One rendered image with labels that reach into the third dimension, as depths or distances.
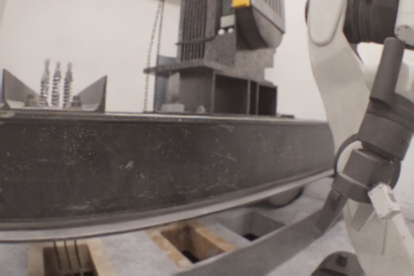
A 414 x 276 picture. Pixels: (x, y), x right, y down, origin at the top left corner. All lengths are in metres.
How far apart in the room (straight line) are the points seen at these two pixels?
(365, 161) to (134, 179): 0.46
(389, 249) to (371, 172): 0.25
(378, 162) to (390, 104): 0.08
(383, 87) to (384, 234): 0.31
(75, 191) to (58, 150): 0.10
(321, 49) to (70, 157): 0.57
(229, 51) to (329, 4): 0.79
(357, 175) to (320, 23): 0.32
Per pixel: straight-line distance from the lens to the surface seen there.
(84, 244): 1.29
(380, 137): 0.35
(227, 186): 0.72
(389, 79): 0.35
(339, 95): 0.52
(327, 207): 0.35
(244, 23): 1.21
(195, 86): 1.18
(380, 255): 0.56
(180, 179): 0.61
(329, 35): 0.51
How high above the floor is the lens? 0.67
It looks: 2 degrees down
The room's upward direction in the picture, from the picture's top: 3 degrees clockwise
